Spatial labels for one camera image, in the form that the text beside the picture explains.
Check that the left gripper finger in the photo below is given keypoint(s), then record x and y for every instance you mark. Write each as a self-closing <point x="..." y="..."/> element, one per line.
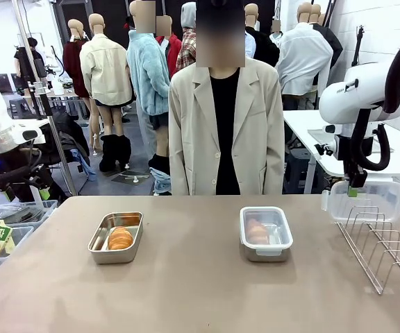
<point x="9" y="195"/>
<point x="44" y="193"/>

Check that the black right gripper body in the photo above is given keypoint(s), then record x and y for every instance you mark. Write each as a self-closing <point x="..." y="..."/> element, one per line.
<point x="356" y="175"/>

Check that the clear plastic clip lid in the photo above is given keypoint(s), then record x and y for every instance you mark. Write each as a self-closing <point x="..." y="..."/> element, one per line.
<point x="268" y="251"/>
<point x="377" y="204"/>

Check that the golden croissant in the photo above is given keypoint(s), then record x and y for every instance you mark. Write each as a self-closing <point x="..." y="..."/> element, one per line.
<point x="257" y="232"/>
<point x="120" y="238"/>

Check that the person's right forearm beige sleeve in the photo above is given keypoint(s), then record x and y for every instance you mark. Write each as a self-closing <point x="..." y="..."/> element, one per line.
<point x="178" y="166"/>

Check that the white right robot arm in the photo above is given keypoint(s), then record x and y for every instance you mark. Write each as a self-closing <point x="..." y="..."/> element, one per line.
<point x="356" y="90"/>

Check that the person's left forearm beige sleeve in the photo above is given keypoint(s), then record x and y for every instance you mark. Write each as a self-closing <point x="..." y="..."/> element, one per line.
<point x="275" y="166"/>

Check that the clear bin with metal tools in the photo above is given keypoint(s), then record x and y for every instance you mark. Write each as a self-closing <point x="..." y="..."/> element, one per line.
<point x="47" y="208"/>

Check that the clear plastic storage bin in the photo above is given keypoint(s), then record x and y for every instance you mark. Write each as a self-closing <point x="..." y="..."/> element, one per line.
<point x="24" y="236"/>

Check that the white table with metal leg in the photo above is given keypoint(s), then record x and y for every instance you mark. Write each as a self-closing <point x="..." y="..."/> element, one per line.
<point x="37" y="122"/>

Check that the grey plastic stool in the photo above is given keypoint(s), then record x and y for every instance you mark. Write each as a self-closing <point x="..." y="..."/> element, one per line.
<point x="17" y="104"/>

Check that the dark clothes heap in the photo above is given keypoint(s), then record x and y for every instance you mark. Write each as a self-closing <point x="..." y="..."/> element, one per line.
<point x="68" y="135"/>

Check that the cluttered background workbench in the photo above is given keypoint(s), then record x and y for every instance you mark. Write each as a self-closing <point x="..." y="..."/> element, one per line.
<point x="61" y="92"/>

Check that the mannequin floor stand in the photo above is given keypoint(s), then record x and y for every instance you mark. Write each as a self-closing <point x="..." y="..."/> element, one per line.
<point x="135" y="179"/>

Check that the steel rectangular container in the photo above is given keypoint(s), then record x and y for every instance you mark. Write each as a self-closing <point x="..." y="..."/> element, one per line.
<point x="116" y="257"/>
<point x="266" y="259"/>

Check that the background person black top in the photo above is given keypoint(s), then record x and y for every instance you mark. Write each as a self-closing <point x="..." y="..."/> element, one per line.
<point x="24" y="62"/>

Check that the person in beige coat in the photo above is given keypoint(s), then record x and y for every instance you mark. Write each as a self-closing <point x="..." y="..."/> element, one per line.
<point x="255" y="138"/>

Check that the mannequin in maroon top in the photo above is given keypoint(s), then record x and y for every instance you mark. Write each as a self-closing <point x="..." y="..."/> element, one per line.
<point x="73" y="66"/>

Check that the tall black tripod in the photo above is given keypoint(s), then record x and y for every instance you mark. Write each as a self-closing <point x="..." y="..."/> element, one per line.
<point x="359" y="45"/>

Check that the mannequin in white shirt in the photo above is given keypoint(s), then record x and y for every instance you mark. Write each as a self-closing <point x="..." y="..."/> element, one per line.
<point x="304" y="55"/>

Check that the mannequin in black jacket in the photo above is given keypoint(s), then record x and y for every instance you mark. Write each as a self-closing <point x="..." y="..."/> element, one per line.
<point x="333" y="45"/>

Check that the mannequin in cream jacket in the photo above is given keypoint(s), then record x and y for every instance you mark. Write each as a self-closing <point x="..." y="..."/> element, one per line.
<point x="106" y="69"/>

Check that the mannequin in black top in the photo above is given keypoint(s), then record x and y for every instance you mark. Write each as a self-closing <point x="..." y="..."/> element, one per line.
<point x="264" y="48"/>

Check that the mannequin with white collar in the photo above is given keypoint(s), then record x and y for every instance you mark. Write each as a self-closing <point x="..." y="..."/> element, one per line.
<point x="276" y="36"/>

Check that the mannequin in blue fleece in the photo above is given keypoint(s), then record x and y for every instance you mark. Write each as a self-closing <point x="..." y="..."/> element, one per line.
<point x="148" y="69"/>

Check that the mannequin in blue shirt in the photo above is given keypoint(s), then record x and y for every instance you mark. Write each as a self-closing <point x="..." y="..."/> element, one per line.
<point x="250" y="43"/>

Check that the mannequin in red jacket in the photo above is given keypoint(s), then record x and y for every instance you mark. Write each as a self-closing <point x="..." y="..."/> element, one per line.
<point x="174" y="48"/>

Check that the mannequin in plaid shirt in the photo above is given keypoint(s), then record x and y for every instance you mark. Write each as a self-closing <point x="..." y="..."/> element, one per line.
<point x="186" y="52"/>

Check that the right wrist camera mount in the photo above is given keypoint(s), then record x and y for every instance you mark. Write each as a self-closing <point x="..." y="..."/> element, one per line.
<point x="332" y="147"/>

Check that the silver metal post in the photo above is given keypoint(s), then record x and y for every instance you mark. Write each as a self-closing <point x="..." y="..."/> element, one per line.
<point x="64" y="159"/>

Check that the black camera stand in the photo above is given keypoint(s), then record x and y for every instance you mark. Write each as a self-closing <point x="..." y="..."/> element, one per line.
<point x="47" y="104"/>

